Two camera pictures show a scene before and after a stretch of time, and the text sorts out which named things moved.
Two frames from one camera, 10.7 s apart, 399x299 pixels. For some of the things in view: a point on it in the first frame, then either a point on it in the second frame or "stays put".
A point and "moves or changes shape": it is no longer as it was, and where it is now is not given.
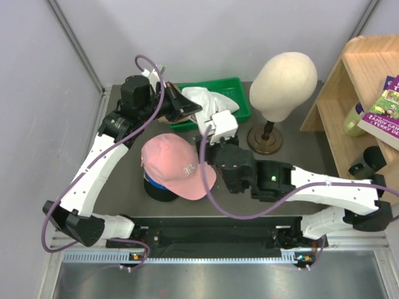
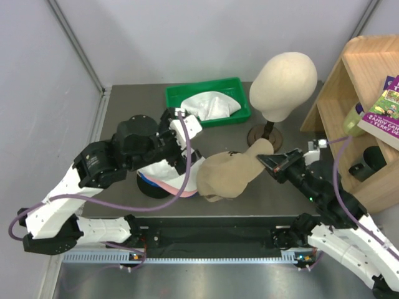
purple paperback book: (382, 120) stays put
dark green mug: (373, 161) stays put
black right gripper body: (212, 151) → (295, 173)
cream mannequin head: (283, 81) stays put
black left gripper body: (166, 108) → (168, 145)
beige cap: (166, 119) moves or changes shape
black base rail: (217, 235) stays put
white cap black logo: (202, 97) → (164, 172)
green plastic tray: (232, 88) stays put
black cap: (159, 194) moves or changes shape
